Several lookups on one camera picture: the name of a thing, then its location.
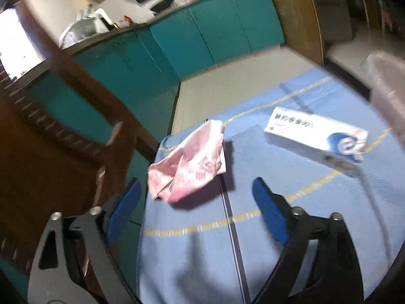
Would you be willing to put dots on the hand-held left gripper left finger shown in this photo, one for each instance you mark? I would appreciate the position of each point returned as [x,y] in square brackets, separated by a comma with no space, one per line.
[123,210]

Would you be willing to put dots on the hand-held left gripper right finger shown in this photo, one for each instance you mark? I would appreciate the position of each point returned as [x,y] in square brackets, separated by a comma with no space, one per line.
[269,213]

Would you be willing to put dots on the pink wrapper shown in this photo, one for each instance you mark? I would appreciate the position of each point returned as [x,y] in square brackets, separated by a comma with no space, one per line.
[186,164]

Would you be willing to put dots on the white cardboard box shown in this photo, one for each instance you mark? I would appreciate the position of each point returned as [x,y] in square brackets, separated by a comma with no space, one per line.
[300,129]

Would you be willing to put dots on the blue striped table cloth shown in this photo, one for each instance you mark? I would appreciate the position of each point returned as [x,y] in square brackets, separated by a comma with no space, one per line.
[189,259]

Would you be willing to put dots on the carved wooden chair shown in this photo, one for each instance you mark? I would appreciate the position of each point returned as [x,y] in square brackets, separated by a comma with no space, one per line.
[47,171]

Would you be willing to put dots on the teal kitchen cabinets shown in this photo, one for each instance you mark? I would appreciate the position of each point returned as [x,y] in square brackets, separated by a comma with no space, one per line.
[205,38]

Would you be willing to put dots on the brown bottle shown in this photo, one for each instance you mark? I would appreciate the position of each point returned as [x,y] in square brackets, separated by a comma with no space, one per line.
[128,21]

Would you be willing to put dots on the white electric kettle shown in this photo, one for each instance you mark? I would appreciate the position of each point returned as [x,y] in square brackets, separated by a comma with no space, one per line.
[102,19]

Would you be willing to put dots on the grey refrigerator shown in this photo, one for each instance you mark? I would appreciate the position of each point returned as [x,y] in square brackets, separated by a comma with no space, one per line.
[335,15]

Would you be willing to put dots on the black wok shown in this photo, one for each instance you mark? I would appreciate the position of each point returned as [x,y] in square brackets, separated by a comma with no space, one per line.
[163,3]

